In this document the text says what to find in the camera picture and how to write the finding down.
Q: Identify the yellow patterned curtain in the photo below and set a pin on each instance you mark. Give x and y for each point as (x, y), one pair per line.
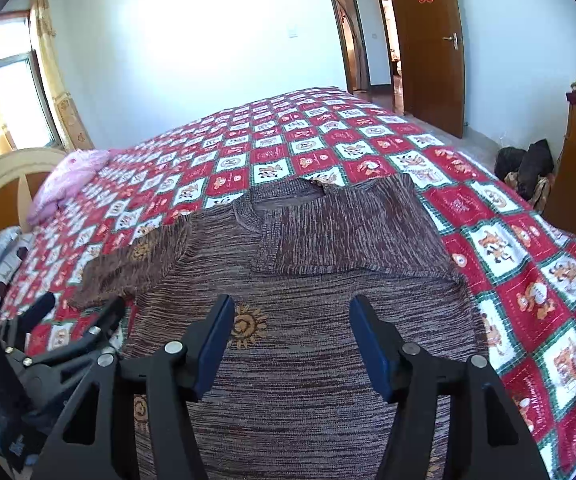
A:
(55, 75)

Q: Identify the brown knitted sweater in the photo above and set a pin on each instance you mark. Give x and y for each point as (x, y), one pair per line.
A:
(293, 285)

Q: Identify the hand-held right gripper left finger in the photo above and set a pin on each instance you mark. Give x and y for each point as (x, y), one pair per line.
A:
(215, 342)

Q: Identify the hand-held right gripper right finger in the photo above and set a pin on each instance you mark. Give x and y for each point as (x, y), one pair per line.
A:
(368, 347)

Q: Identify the window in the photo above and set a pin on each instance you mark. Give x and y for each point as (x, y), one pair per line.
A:
(23, 85)

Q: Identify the brown wooden door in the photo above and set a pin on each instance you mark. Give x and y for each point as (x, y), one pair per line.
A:
(428, 70)

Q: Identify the pink pillow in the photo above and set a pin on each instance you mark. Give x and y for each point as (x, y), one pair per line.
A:
(63, 180)

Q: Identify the white black patterned pillow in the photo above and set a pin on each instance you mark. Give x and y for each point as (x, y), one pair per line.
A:
(5, 260)

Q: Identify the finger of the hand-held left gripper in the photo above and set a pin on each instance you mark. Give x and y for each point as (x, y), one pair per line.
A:
(103, 317)
(35, 310)

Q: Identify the brown interior door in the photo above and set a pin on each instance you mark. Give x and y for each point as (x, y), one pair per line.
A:
(355, 40)

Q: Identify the red checkered printed blanket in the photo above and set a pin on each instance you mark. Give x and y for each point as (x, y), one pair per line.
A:
(368, 135)

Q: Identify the cream wooden headboard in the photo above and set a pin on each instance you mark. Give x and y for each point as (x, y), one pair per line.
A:
(3, 180)

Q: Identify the black bag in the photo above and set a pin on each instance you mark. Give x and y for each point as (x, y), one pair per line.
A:
(535, 165)
(509, 162)

